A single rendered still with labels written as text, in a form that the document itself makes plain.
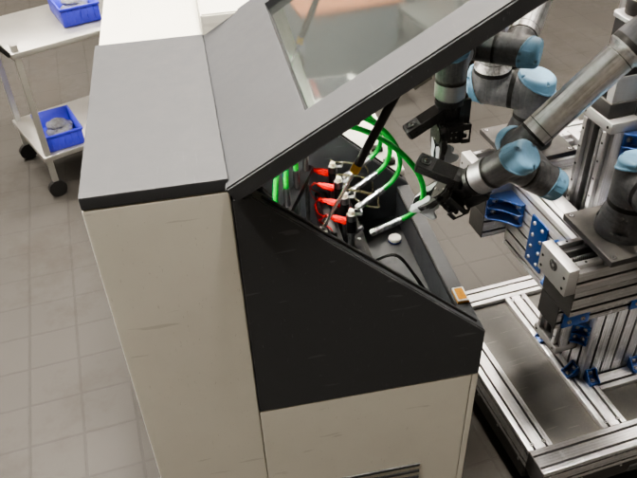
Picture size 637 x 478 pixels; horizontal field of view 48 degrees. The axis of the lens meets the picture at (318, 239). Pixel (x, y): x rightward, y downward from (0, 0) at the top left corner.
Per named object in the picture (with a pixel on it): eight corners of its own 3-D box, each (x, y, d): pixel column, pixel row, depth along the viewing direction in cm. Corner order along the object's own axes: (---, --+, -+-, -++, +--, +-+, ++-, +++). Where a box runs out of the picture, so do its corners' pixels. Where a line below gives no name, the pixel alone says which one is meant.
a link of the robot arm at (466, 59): (477, 31, 166) (466, 45, 160) (472, 75, 173) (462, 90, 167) (444, 27, 169) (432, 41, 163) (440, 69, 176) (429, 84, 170)
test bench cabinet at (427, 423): (453, 531, 238) (479, 374, 188) (280, 567, 230) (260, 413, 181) (394, 371, 292) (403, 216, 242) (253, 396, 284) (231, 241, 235)
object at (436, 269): (473, 361, 192) (480, 319, 182) (457, 364, 191) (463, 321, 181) (406, 223, 239) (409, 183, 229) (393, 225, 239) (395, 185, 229)
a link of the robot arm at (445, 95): (441, 90, 168) (429, 75, 174) (439, 107, 171) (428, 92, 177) (471, 86, 169) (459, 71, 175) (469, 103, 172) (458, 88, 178)
